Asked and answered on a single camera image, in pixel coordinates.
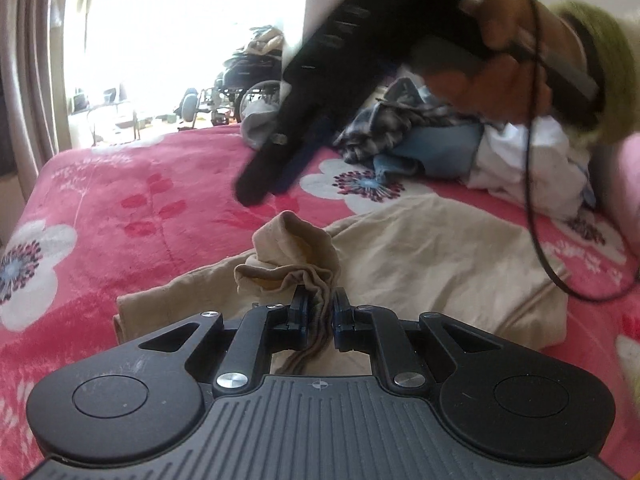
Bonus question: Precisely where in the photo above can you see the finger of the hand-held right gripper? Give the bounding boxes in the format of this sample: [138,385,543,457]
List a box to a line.
[272,115,333,196]
[234,127,301,207]

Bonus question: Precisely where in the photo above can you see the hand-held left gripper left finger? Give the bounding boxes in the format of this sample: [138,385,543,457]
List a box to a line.
[139,285,315,396]

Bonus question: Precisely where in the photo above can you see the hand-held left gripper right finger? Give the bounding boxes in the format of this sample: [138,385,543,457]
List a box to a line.
[331,287,503,396]

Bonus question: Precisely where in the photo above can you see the beige pants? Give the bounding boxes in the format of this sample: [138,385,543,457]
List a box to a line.
[112,195,571,376]

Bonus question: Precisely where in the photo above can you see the person's right hand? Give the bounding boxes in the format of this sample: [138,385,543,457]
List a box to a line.
[426,0,577,128]

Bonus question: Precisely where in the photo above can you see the plaid shirt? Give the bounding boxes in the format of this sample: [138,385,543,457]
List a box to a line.
[332,77,483,163]

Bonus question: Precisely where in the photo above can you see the wheelchair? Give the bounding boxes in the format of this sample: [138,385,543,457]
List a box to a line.
[212,25,286,123]

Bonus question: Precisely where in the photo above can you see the blue jeans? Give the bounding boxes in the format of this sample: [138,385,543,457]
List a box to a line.
[372,122,483,186]

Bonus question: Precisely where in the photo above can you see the pink floral blanket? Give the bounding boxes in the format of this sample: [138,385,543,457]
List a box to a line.
[0,125,640,480]

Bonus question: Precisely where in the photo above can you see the white garment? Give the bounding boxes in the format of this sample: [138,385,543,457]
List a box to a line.
[467,115,598,221]

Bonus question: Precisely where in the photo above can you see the grey curtain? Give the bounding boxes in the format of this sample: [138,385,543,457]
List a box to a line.
[0,0,96,201]

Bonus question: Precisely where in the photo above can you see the person's pink fluffy robe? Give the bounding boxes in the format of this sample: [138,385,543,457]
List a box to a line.
[612,132,640,246]

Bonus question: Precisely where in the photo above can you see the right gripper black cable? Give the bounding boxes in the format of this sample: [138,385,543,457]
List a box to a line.
[510,0,640,303]

